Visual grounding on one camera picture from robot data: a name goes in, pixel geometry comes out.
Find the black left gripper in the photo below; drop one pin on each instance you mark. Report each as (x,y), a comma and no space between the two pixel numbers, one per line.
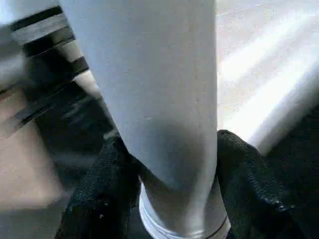
(65,94)

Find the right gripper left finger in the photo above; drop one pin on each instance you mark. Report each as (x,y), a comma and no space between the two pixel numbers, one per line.
(99,199)

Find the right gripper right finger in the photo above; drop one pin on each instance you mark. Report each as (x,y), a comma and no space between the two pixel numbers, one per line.
(249,199)

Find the white plastic table leg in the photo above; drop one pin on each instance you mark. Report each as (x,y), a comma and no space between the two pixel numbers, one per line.
(154,74)

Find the black work mat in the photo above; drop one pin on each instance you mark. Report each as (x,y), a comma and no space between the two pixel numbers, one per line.
(299,164)

